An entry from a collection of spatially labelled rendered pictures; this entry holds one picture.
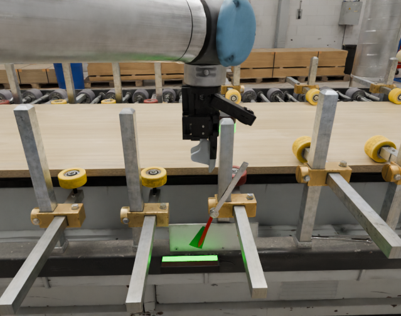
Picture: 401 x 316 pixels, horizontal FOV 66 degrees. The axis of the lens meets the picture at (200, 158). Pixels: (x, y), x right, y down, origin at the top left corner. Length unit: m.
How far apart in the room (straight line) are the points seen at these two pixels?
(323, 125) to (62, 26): 0.67
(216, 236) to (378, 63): 3.96
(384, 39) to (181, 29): 4.29
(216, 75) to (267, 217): 0.70
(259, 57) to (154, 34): 6.56
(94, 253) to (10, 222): 0.44
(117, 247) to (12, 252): 0.31
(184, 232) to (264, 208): 0.38
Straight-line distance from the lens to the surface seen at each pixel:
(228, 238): 0.94
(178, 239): 0.94
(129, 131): 0.79
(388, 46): 4.64
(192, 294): 1.49
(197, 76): 0.64
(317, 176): 0.89
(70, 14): 0.32
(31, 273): 0.81
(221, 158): 0.81
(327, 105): 0.83
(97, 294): 1.54
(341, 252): 1.06
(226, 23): 0.42
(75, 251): 1.04
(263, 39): 8.27
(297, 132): 1.35
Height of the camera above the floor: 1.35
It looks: 25 degrees down
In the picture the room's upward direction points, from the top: straight up
